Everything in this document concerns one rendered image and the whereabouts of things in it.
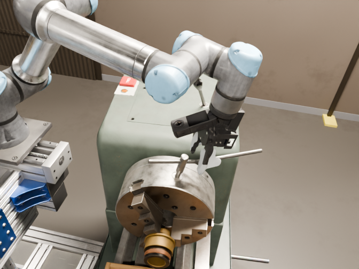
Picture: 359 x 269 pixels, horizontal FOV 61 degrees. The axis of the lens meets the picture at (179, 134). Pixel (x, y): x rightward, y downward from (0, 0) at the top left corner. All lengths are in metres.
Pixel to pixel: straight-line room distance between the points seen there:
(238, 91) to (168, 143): 0.38
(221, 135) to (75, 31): 0.41
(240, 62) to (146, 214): 0.50
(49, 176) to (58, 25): 0.63
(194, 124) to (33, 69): 0.58
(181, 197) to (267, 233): 1.52
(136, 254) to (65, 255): 0.85
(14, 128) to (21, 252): 1.06
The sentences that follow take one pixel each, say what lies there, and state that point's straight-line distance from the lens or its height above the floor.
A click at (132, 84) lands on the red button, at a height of 1.27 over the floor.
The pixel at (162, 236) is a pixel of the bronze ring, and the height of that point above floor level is 1.12.
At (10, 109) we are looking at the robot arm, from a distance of 1.16.
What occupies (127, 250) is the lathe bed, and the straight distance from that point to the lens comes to 1.20.
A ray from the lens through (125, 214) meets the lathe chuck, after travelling 1.02.
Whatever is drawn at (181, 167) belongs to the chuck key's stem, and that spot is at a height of 1.28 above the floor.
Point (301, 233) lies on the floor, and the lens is 2.47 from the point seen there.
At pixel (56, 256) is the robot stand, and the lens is 2.01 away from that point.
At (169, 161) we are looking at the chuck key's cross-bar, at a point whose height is 1.31.
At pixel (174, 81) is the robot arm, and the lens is 0.57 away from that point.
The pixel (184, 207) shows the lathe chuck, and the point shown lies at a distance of 0.95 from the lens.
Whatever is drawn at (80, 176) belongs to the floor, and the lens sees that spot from 2.64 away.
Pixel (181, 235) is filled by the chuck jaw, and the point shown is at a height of 1.09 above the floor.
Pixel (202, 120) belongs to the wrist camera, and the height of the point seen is 1.45.
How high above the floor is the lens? 1.91
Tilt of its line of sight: 40 degrees down
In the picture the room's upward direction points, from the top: 4 degrees clockwise
